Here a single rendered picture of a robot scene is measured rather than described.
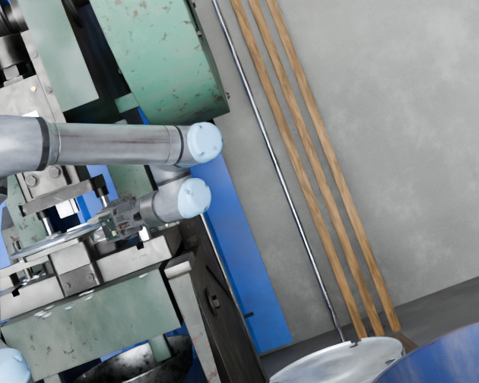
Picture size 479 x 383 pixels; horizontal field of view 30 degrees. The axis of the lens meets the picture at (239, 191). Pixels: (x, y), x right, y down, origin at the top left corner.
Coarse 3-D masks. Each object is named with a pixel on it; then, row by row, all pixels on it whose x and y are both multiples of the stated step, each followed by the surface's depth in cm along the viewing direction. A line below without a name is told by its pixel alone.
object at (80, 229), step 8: (88, 224) 226; (96, 224) 214; (72, 232) 209; (80, 232) 200; (48, 240) 213; (56, 240) 208; (64, 240) 199; (24, 248) 221; (32, 248) 215; (40, 248) 200; (8, 256) 212; (16, 256) 204
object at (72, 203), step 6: (72, 198) 224; (60, 204) 223; (66, 204) 223; (72, 204) 224; (60, 210) 224; (66, 210) 223; (72, 210) 223; (78, 210) 225; (60, 216) 224; (66, 216) 223
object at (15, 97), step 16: (16, 80) 219; (32, 80) 214; (0, 96) 215; (16, 96) 215; (32, 96) 215; (0, 112) 215; (16, 112) 215; (32, 112) 215; (48, 112) 215; (16, 176) 217; (32, 176) 212; (48, 176) 214; (64, 176) 214; (80, 176) 217; (32, 192) 214; (48, 192) 217
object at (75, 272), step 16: (80, 240) 196; (32, 256) 197; (48, 256) 209; (64, 256) 209; (80, 256) 209; (96, 256) 213; (64, 272) 209; (80, 272) 209; (96, 272) 209; (64, 288) 209; (80, 288) 209
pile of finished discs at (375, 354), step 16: (320, 352) 184; (336, 352) 181; (352, 352) 177; (368, 352) 173; (384, 352) 169; (400, 352) 166; (288, 368) 182; (304, 368) 178; (320, 368) 172; (336, 368) 169; (352, 368) 165; (368, 368) 164; (384, 368) 161
